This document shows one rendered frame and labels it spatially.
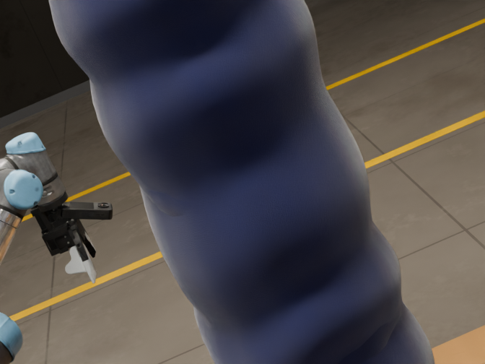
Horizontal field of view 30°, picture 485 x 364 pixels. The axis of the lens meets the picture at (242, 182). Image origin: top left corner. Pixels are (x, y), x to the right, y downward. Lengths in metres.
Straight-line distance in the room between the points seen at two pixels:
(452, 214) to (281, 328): 4.18
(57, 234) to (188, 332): 2.94
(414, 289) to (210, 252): 3.66
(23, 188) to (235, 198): 1.03
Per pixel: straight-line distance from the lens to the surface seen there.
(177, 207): 0.88
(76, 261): 2.05
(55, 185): 2.02
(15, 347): 1.27
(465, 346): 3.08
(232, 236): 0.86
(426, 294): 4.45
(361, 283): 0.92
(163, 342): 4.96
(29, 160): 1.99
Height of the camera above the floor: 2.31
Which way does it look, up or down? 21 degrees down
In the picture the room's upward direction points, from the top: 23 degrees counter-clockwise
